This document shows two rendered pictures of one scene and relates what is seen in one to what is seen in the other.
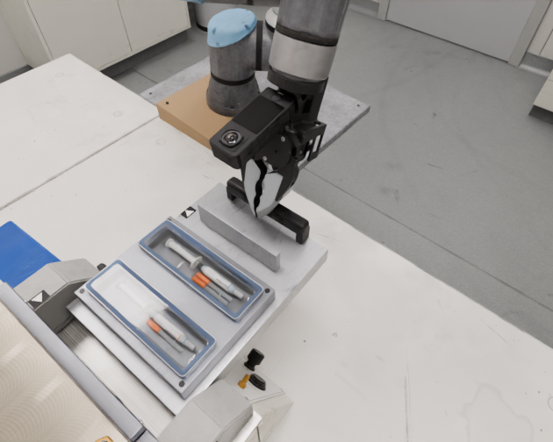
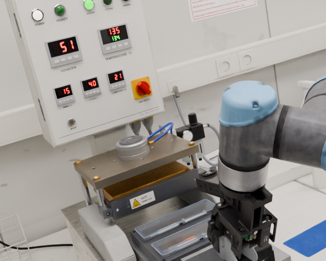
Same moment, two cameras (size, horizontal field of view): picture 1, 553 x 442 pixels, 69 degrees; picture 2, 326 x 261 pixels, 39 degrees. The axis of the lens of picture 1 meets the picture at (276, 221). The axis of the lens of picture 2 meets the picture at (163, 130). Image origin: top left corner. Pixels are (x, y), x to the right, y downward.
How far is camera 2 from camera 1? 0.94 m
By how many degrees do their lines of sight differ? 94
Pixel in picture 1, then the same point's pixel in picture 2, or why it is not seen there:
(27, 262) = (321, 236)
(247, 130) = (211, 177)
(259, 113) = not seen: hidden behind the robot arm
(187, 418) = (116, 231)
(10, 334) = (153, 159)
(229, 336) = (146, 245)
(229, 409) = (114, 249)
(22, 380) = (133, 163)
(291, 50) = not seen: hidden behind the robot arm
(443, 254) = not seen: outside the picture
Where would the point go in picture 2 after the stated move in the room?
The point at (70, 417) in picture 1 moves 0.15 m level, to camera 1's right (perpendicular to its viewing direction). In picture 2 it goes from (112, 172) to (74, 204)
